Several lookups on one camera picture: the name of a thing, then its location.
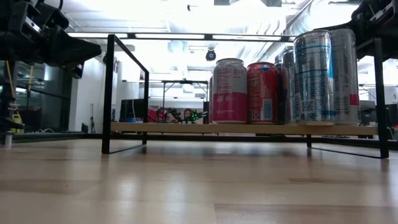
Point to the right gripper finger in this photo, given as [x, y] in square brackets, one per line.
[342, 25]

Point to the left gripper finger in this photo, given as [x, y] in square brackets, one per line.
[71, 49]

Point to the tall silver can black lid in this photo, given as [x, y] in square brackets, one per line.
[346, 77]

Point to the wooden shelf black metal frame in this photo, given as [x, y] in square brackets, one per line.
[171, 128]

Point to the silver and red soda can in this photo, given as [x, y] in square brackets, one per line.
[211, 102]
[229, 93]

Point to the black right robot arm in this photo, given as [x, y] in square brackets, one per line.
[393, 18]

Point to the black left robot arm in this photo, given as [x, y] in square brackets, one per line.
[6, 31]

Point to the ceiling track fixture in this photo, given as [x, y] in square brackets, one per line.
[342, 2]

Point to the black tripod stand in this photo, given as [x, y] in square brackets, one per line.
[91, 118]

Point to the silver ventilation ducts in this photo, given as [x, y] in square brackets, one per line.
[270, 43]

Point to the black monitor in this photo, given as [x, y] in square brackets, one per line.
[206, 112]
[130, 109]
[367, 112]

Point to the yellow-green tool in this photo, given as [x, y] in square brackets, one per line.
[17, 121]

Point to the linear ceiling light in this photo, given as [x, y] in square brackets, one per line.
[169, 36]

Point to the red background object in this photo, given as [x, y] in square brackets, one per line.
[152, 115]

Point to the person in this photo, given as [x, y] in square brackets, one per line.
[187, 114]

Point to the black ceiling spotlight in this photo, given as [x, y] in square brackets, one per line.
[211, 55]

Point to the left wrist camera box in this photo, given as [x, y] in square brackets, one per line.
[77, 71]

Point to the white post cap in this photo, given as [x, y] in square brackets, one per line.
[8, 140]

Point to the black frame background table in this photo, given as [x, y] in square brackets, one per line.
[185, 82]

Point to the black aluminium table frame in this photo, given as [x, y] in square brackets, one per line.
[217, 138]

